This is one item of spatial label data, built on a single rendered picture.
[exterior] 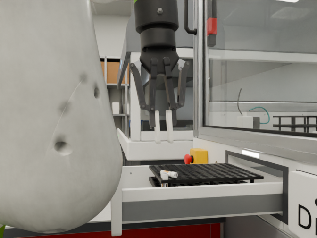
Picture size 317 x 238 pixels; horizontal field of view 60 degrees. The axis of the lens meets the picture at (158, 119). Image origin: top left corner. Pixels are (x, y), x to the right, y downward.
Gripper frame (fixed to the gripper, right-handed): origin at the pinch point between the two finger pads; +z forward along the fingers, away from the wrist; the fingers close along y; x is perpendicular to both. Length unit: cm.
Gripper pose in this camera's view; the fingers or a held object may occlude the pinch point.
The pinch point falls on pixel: (163, 127)
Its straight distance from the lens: 58.7
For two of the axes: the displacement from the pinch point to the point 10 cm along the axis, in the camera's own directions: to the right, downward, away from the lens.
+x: 1.5, 0.0, -9.9
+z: 0.6, 10.0, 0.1
